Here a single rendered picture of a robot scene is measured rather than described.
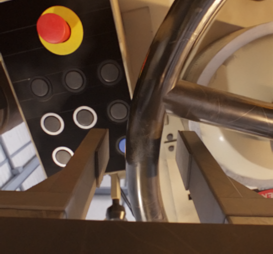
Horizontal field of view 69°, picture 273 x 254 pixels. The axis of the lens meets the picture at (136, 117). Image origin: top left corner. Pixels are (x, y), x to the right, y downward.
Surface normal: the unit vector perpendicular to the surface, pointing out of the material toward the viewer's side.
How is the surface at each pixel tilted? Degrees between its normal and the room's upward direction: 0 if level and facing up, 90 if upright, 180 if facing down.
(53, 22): 90
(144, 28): 90
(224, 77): 110
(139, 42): 90
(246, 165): 69
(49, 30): 90
